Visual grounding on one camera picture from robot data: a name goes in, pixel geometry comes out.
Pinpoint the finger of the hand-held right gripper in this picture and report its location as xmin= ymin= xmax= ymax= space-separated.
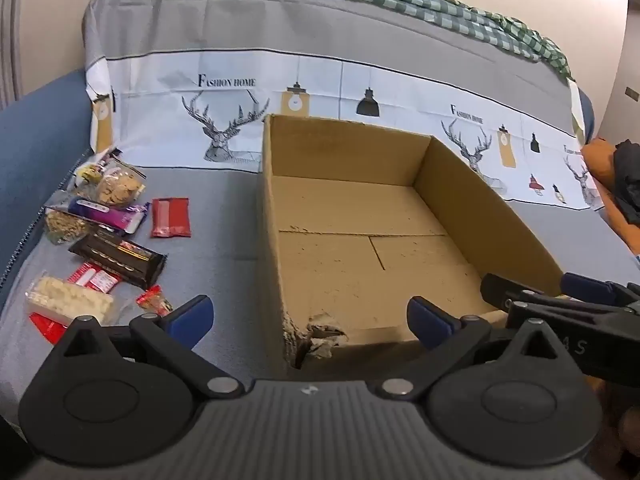
xmin=559 ymin=271 xmax=640 ymax=308
xmin=479 ymin=273 xmax=556 ymax=313

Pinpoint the grey curtain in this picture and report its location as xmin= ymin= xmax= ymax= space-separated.
xmin=0 ymin=0 xmax=26 ymax=108

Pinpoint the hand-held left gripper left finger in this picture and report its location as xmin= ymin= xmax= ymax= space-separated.
xmin=47 ymin=294 xmax=247 ymax=400

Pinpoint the long red packet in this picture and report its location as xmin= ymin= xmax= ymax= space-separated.
xmin=27 ymin=311 xmax=71 ymax=346

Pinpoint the clear granola bag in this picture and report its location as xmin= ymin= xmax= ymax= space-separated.
xmin=44 ymin=207 xmax=93 ymax=246

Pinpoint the black cloth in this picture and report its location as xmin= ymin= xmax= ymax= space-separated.
xmin=612 ymin=141 xmax=640 ymax=228

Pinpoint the small red white packet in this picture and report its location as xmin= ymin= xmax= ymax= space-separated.
xmin=67 ymin=262 xmax=122 ymax=295

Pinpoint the black chocolate bar packet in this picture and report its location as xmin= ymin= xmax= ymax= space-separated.
xmin=68 ymin=232 xmax=167 ymax=291

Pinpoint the plain red snack packet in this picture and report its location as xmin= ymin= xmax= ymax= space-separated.
xmin=150 ymin=197 xmax=192 ymax=239

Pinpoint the yellow snack bag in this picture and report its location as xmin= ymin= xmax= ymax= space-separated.
xmin=75 ymin=147 xmax=126 ymax=191

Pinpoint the small red candy packet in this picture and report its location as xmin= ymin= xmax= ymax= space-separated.
xmin=136 ymin=285 xmax=174 ymax=317

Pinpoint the clear white candy bag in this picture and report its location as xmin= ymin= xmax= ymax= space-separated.
xmin=25 ymin=271 xmax=118 ymax=326

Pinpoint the cardboard box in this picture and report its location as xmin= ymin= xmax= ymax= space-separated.
xmin=256 ymin=114 xmax=566 ymax=381

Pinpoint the long purple pink packet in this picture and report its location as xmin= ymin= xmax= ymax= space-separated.
xmin=67 ymin=196 xmax=151 ymax=235

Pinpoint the clear cookie bag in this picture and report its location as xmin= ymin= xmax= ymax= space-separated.
xmin=95 ymin=157 xmax=147 ymax=208

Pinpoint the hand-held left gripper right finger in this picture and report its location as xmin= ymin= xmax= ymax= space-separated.
xmin=376 ymin=295 xmax=585 ymax=402

